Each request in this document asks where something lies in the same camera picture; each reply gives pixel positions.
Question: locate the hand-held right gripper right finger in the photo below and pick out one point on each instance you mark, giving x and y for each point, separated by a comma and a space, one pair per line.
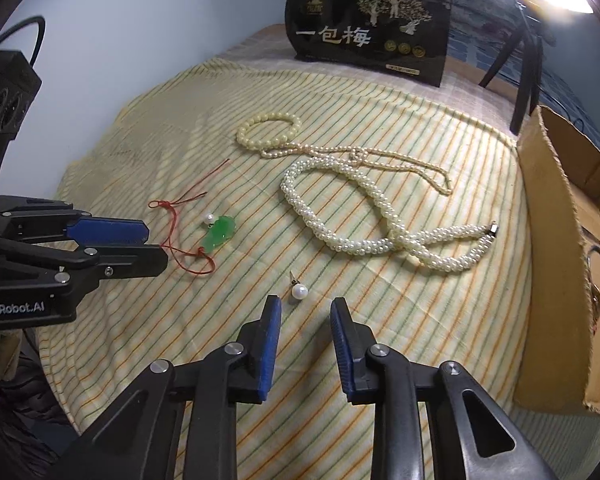
342, 350

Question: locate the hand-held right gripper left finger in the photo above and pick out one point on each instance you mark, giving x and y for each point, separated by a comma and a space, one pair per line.
270, 345

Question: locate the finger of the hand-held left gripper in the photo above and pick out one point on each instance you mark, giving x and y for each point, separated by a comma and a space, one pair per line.
105, 230
130, 262

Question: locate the large pearl stud earring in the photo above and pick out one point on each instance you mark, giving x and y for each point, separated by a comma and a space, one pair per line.
296, 291

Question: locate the small pearl earring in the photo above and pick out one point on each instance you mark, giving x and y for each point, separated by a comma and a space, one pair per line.
209, 218

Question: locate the cardboard box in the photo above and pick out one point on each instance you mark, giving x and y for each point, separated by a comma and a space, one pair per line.
555, 260

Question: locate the yellow striped blanket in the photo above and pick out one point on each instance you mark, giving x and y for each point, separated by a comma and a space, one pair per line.
380, 335

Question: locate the black printed snack bag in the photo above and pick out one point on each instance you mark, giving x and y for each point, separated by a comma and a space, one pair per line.
360, 35

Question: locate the blue patterned quilt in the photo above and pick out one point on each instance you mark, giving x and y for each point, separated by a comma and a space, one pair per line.
465, 55

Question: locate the black tripod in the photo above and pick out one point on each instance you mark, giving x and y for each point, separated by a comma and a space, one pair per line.
527, 85

